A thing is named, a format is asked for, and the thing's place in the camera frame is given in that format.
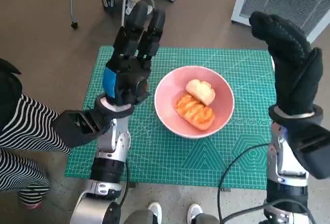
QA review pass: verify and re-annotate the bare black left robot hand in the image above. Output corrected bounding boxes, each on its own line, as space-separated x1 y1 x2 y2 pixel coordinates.
102 1 166 106

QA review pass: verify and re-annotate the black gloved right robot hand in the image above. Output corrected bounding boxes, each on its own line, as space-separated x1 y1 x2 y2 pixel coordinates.
249 11 324 118

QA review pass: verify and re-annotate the pink bowl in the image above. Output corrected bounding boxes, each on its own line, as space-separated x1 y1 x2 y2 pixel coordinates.
154 66 235 139

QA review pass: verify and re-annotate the round toy bread bun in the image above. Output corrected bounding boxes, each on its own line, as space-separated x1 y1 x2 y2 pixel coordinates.
185 78 216 106

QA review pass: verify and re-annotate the long braided toy bread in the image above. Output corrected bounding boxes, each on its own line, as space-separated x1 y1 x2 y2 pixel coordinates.
175 93 216 131

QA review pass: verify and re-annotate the silver metal pole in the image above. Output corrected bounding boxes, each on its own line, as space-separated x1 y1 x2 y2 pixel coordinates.
120 0 129 27

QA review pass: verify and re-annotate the green cutting mat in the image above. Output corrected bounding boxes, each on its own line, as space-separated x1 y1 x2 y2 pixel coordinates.
64 45 278 190

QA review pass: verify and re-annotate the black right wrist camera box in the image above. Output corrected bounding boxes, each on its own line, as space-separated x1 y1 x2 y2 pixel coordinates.
286 120 330 180

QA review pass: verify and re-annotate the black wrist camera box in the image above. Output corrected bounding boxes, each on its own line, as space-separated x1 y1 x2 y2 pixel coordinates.
53 109 109 147
286 120 330 180

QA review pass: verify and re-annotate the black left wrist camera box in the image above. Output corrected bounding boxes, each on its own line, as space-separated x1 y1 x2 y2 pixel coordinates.
53 109 109 147

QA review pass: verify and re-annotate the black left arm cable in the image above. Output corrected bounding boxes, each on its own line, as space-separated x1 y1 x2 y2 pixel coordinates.
117 159 129 206

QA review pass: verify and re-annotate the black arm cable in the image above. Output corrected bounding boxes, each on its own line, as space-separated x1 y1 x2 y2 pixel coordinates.
262 198 314 224
117 159 129 206
218 143 269 224

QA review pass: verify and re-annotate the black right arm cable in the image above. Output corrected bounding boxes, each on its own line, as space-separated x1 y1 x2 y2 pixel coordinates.
262 198 314 224
218 143 269 224

